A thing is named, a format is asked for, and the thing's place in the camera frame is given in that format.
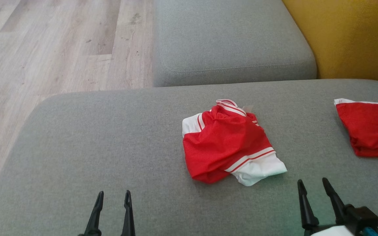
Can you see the red and white jersey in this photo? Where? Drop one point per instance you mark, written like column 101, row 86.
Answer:
column 221, row 144

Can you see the large grey sofa seat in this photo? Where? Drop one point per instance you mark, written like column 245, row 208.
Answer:
column 110, row 137

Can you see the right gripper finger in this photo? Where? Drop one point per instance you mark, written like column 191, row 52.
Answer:
column 305, row 209
column 336, row 203

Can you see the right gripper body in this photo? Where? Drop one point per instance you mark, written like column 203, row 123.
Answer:
column 330, row 232

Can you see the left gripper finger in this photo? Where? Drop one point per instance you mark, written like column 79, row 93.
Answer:
column 94, row 219
column 129, row 219

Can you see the small grey sofa cushion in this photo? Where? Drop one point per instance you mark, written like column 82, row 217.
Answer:
column 228, row 39

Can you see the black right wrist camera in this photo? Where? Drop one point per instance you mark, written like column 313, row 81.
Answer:
column 361, row 219

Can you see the red shorts with white trim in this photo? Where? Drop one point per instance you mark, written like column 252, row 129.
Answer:
column 372, row 131

